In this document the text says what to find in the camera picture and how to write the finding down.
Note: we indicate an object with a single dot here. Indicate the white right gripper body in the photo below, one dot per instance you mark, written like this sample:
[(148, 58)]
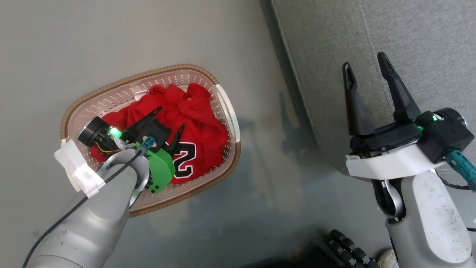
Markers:
[(386, 163)]

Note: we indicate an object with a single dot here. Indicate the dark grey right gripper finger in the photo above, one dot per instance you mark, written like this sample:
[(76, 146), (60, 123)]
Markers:
[(403, 104), (357, 119)]

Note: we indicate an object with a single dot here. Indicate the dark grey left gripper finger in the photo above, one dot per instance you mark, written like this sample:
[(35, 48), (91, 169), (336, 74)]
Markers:
[(174, 144), (139, 127)]

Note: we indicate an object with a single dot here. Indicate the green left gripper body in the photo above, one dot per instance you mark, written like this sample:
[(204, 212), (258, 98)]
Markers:
[(161, 171)]

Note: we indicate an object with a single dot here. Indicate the red white-trimmed shorts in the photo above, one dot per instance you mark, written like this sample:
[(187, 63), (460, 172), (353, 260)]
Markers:
[(137, 108)]

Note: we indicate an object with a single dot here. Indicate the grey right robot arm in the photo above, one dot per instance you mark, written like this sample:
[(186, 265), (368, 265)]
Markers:
[(427, 223)]

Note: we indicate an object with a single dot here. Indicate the perforated plastic laundry basket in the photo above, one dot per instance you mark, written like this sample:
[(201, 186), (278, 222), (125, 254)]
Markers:
[(122, 93)]

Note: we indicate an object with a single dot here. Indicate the grey fabric sofa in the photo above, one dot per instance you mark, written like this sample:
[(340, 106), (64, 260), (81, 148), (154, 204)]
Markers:
[(427, 37)]

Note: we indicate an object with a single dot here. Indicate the white tape strip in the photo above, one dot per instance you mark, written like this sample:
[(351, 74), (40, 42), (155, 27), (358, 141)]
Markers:
[(80, 169)]

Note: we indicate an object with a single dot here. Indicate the white rounded object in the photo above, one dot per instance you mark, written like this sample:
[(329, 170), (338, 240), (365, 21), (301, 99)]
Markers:
[(386, 259)]

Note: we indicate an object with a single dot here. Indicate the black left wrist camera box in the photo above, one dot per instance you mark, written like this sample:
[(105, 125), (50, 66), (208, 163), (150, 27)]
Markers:
[(158, 129)]

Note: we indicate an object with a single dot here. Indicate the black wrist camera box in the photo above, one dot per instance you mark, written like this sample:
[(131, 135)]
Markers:
[(446, 137), (158, 129)]

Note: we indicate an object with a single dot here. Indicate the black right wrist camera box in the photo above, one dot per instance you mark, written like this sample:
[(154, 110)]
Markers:
[(446, 137)]

